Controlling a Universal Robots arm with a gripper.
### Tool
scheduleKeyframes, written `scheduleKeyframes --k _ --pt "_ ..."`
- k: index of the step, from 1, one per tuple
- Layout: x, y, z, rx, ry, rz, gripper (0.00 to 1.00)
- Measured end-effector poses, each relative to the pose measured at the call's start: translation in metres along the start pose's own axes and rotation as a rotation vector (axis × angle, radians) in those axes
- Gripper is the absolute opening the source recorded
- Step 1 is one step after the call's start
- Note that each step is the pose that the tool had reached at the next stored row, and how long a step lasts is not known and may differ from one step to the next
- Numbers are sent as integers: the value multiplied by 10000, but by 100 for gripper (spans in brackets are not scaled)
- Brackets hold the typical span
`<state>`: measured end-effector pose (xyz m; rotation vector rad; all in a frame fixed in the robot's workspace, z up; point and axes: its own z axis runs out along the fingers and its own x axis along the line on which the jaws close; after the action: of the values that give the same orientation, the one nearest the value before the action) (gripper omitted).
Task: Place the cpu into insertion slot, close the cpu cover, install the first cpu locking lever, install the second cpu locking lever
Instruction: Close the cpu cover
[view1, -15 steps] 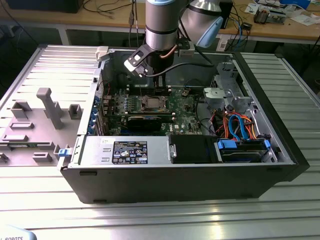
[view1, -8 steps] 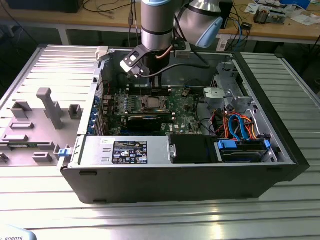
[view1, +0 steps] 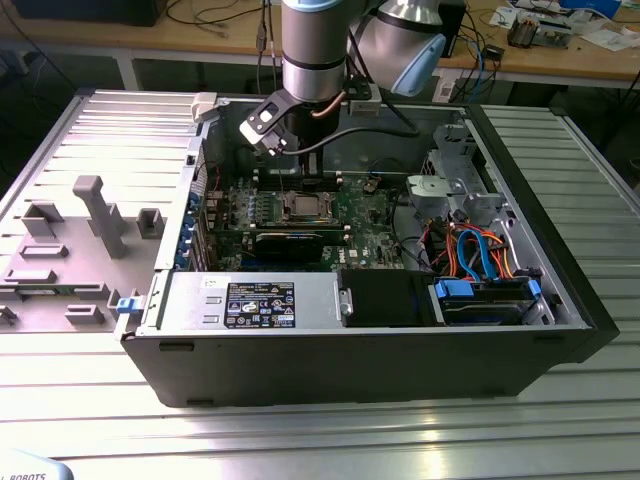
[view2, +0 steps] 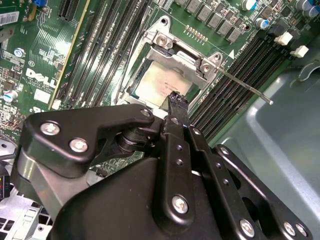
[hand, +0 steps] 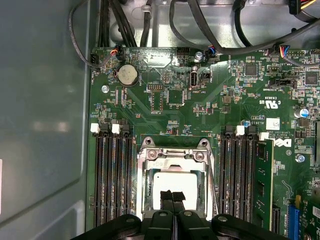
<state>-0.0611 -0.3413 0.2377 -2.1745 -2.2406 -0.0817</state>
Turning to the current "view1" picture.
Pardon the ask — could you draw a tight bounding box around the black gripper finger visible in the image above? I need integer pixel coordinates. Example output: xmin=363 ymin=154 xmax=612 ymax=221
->
xmin=301 ymin=149 xmax=323 ymax=180

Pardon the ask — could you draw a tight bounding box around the CPU socket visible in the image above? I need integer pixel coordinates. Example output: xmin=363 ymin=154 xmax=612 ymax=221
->
xmin=279 ymin=189 xmax=336 ymax=224

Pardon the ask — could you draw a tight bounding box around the copper fin CPU cooler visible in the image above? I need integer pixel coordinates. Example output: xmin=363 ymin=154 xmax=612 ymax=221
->
xmin=507 ymin=13 xmax=540 ymax=50

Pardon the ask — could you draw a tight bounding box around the green motherboard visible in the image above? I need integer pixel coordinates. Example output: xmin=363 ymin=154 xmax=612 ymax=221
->
xmin=199 ymin=172 xmax=406 ymax=274

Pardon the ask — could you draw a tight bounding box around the pale grey case latch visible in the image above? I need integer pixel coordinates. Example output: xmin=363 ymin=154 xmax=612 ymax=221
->
xmin=191 ymin=92 xmax=222 ymax=125

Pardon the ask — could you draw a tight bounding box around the silver drive cage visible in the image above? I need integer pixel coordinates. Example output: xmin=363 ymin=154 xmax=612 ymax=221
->
xmin=404 ymin=123 xmax=519 ymax=236

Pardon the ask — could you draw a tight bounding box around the white printed tag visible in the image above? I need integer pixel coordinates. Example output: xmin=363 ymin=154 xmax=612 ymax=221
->
xmin=432 ymin=74 xmax=457 ymax=104

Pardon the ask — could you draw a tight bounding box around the black drive bay box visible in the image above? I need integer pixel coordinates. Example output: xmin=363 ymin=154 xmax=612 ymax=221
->
xmin=337 ymin=269 xmax=436 ymax=329

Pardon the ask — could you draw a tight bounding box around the wooden workbench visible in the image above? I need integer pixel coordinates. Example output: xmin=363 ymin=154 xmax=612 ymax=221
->
xmin=0 ymin=0 xmax=640 ymax=92

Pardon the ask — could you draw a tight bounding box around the silver power supply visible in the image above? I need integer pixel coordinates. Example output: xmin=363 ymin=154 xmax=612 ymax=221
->
xmin=137 ymin=272 xmax=351 ymax=336

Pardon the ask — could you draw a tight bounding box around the small black box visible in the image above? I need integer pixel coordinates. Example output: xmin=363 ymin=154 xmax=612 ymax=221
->
xmin=440 ymin=0 xmax=469 ymax=60

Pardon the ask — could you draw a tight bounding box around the blue disk carrier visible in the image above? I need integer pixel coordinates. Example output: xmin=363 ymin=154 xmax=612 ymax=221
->
xmin=433 ymin=278 xmax=544 ymax=321

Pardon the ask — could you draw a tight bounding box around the grey parts rack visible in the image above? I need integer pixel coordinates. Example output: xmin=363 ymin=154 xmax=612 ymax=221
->
xmin=0 ymin=174 xmax=166 ymax=335

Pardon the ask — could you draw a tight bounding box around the black PC case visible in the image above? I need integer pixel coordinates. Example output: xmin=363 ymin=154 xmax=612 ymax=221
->
xmin=118 ymin=94 xmax=621 ymax=410

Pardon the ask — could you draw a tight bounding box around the blue case latch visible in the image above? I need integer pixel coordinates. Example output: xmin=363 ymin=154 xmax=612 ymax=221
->
xmin=115 ymin=295 xmax=146 ymax=317

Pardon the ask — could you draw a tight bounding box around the white paper sheet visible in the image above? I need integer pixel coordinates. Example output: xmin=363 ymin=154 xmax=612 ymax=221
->
xmin=488 ymin=3 xmax=524 ymax=29
xmin=582 ymin=28 xmax=635 ymax=52

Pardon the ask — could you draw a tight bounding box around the hard disk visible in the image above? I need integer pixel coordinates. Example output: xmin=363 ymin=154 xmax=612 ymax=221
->
xmin=442 ymin=294 xmax=536 ymax=327

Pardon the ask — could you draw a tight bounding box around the black computer box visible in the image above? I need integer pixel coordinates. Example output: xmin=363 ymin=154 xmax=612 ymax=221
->
xmin=12 ymin=0 xmax=164 ymax=27

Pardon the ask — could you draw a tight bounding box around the silver metal box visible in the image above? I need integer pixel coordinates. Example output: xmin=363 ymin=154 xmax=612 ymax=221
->
xmin=537 ymin=18 xmax=574 ymax=50

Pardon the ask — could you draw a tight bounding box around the blue cardboard box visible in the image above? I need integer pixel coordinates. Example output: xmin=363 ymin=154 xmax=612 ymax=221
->
xmin=558 ymin=0 xmax=624 ymax=17

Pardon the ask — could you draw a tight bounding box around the pale blue teach pendant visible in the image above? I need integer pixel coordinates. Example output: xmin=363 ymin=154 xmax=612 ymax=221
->
xmin=0 ymin=449 xmax=76 ymax=480

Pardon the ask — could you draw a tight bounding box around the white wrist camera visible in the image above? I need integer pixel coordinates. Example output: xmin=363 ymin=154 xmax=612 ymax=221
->
xmin=238 ymin=92 xmax=290 ymax=157

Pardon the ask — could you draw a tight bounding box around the black camera cable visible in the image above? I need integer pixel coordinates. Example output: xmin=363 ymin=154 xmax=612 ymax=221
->
xmin=285 ymin=102 xmax=421 ymax=154

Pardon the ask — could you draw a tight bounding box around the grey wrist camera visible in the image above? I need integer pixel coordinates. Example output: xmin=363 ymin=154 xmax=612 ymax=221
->
xmin=348 ymin=97 xmax=382 ymax=117

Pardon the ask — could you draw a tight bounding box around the orange power wire bundle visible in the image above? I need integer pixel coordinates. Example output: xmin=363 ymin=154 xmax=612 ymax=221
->
xmin=432 ymin=224 xmax=526 ymax=281

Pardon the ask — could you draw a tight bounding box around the blue flat data wire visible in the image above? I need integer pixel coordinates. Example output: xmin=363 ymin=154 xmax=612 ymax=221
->
xmin=455 ymin=227 xmax=504 ymax=286

